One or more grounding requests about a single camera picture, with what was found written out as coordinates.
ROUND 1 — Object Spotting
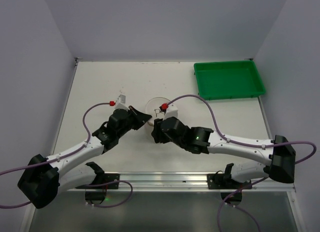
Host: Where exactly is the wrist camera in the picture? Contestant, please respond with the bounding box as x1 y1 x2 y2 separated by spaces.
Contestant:
114 94 129 111
159 102 178 120

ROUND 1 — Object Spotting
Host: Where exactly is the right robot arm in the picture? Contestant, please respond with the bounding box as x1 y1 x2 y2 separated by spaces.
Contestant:
151 117 296 189

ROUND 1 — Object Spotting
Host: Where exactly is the aluminium mounting rail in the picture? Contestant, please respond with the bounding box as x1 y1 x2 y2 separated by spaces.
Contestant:
67 170 296 193

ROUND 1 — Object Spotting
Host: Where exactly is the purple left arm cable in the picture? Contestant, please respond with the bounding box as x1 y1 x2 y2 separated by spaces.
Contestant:
0 100 133 209

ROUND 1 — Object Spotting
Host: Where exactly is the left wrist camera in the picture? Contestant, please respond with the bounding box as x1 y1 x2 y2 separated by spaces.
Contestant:
114 94 129 111

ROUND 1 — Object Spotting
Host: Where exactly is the green plastic tray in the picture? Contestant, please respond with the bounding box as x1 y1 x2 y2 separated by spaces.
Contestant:
193 60 266 101

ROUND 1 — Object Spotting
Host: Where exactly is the white mesh laundry bag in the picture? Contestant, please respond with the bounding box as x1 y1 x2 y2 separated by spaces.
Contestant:
145 97 170 127

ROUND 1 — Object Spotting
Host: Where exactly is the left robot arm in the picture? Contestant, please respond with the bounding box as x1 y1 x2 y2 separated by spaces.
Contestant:
17 106 152 209

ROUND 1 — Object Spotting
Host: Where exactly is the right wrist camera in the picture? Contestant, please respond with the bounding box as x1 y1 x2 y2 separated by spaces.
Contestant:
159 102 178 120

